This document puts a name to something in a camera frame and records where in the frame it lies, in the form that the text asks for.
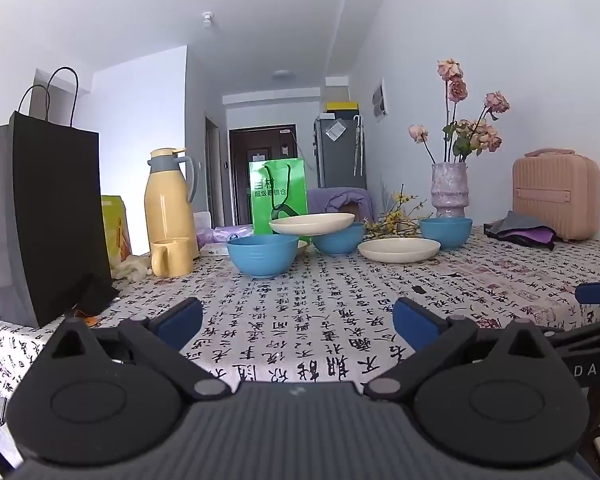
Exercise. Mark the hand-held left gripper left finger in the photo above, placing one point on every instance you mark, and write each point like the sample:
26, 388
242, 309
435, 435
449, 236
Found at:
180, 325

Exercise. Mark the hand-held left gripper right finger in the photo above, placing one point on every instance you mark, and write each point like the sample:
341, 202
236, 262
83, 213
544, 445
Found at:
415, 322

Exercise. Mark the cream plate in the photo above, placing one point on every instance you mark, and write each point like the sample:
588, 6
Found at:
312, 223
302, 246
399, 250

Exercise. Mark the blue bowl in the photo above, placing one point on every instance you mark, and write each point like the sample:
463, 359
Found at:
337, 242
446, 232
262, 257

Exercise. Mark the yellow mug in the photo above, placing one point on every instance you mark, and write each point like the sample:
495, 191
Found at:
172, 257

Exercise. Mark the white rubber gloves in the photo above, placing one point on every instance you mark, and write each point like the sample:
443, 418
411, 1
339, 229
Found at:
132, 267

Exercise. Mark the dark wooden table leg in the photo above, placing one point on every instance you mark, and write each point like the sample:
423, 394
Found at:
597, 430

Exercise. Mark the flat white box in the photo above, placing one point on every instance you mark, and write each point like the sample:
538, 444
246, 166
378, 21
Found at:
214, 249

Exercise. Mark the purple cloth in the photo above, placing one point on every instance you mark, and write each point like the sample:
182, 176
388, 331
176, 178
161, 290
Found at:
535, 236

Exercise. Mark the small orange object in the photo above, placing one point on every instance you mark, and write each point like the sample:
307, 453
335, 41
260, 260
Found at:
91, 318

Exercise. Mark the white purple plastic pack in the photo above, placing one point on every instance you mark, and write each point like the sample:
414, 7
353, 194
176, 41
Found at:
203, 230

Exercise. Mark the grey cloth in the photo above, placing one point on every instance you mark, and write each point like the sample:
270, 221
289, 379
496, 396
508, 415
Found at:
522, 222

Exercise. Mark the purple tissue pack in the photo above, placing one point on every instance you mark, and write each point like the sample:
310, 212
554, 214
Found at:
232, 232

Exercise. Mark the yellow flower branches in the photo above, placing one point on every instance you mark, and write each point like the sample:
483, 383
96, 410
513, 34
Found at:
397, 217

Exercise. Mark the pink hard case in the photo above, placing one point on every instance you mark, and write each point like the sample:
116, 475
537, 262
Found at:
555, 195

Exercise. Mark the printed tablecloth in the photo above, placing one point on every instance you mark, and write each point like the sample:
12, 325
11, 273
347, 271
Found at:
305, 310

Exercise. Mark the yellow-green snack bag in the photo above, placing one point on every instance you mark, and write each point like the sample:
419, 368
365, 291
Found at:
115, 230

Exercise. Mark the yellow thermos jug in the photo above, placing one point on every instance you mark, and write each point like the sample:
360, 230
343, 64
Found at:
170, 205

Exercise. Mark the wooden chair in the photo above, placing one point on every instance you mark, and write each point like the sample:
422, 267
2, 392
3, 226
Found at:
349, 208

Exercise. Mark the dark brown door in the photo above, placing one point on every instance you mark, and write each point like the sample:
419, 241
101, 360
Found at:
242, 175

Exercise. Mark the green paper bag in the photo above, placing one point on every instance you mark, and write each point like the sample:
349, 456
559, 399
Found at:
277, 195

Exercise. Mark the black paper bag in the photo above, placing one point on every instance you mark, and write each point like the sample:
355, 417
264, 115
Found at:
55, 220

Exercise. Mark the grey refrigerator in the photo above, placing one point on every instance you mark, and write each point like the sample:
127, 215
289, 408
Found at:
337, 160

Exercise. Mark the folded umbrella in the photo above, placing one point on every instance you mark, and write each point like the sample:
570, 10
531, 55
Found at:
358, 142

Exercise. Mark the dried pink roses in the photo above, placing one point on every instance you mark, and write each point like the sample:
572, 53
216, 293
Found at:
472, 132

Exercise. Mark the yellow black box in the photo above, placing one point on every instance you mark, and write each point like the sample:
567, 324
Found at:
342, 107

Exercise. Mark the round ceiling lamp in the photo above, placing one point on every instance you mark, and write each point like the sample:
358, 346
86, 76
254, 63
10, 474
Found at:
284, 74

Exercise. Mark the ceiling sprinkler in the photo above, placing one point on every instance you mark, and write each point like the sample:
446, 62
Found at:
208, 19

